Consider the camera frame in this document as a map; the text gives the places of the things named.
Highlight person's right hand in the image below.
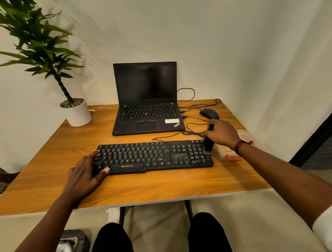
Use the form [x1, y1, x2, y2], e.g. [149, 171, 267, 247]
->
[203, 119, 241, 151]

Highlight person's left hand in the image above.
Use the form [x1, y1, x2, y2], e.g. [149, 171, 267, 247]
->
[62, 150, 111, 204]

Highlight yellow cloth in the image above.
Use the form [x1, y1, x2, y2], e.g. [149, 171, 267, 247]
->
[215, 145, 234, 154]

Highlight black cleaning brush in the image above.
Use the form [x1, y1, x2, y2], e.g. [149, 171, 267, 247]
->
[203, 124, 215, 156]

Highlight clear plastic container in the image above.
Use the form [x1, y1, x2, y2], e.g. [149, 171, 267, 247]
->
[213, 129, 244, 162]

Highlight clear lid with orange clips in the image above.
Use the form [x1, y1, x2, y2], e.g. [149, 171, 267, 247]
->
[236, 129, 266, 152]

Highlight black keyboard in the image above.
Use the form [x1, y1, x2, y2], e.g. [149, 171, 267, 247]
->
[91, 139, 214, 176]

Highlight person's left forearm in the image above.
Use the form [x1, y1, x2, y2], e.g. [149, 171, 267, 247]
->
[14, 196, 78, 252]

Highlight person's right forearm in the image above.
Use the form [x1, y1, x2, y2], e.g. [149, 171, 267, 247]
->
[238, 144, 332, 230]

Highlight person's black trousers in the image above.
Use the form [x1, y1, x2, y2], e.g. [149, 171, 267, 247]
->
[91, 212, 233, 252]

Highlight person's white shirt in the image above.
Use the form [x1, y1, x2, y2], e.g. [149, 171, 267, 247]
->
[312, 205, 332, 252]

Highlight red wrist band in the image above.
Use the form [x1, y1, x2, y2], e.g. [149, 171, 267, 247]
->
[234, 140, 254, 156]

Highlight black computer mouse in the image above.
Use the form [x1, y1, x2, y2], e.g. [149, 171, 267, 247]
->
[199, 108, 220, 120]

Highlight black woven basket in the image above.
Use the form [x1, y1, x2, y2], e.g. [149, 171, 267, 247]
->
[56, 229, 90, 252]

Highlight white plant pot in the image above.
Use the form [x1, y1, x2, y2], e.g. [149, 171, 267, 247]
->
[59, 98, 93, 127]

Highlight brown patterned bag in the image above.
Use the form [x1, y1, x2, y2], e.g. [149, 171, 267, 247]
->
[0, 167, 20, 194]

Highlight black laptop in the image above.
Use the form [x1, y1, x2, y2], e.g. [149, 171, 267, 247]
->
[112, 61, 186, 136]

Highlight green leafy plant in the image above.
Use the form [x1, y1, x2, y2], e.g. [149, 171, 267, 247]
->
[0, 0, 86, 103]

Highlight black mouse cable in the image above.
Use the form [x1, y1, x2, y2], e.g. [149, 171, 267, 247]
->
[179, 98, 222, 111]

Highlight black laptop charger cable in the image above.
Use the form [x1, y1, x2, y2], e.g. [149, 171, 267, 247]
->
[177, 88, 195, 102]

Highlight black door frame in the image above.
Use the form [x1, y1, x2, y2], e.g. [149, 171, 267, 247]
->
[288, 113, 332, 168]

